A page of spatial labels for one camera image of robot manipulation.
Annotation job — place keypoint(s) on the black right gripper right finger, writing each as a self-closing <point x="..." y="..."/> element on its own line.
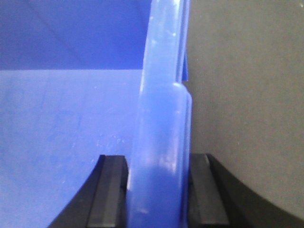
<point x="206" y="208"/>

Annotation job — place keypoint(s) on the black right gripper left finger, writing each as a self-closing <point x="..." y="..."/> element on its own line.
<point x="101" y="201"/>

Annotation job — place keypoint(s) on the blue plastic bin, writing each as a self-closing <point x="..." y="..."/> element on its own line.
<point x="85" y="78"/>

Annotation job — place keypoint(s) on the dark conveyor belt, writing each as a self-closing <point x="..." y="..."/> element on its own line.
<point x="246" y="77"/>

